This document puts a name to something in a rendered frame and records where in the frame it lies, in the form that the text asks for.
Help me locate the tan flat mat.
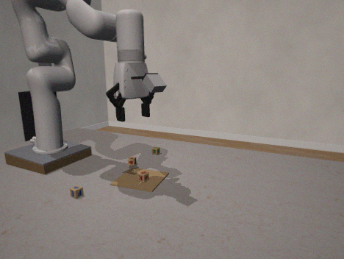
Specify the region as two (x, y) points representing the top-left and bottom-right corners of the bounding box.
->
(110, 168), (169, 192)

